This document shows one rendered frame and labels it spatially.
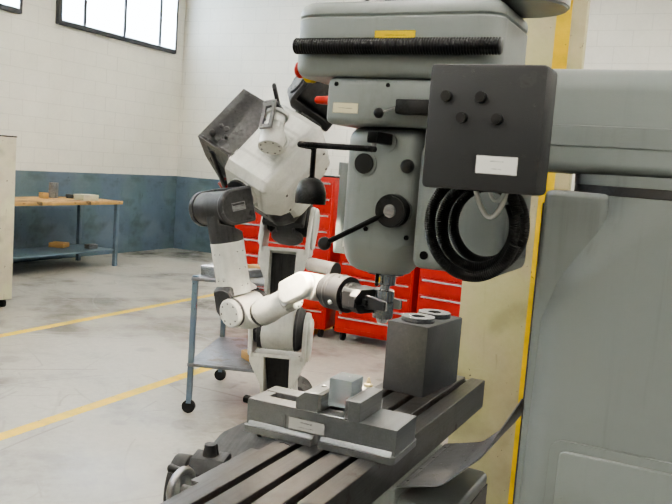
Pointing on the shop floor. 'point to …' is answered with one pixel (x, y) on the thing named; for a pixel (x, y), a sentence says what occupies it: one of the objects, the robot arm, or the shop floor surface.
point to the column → (600, 347)
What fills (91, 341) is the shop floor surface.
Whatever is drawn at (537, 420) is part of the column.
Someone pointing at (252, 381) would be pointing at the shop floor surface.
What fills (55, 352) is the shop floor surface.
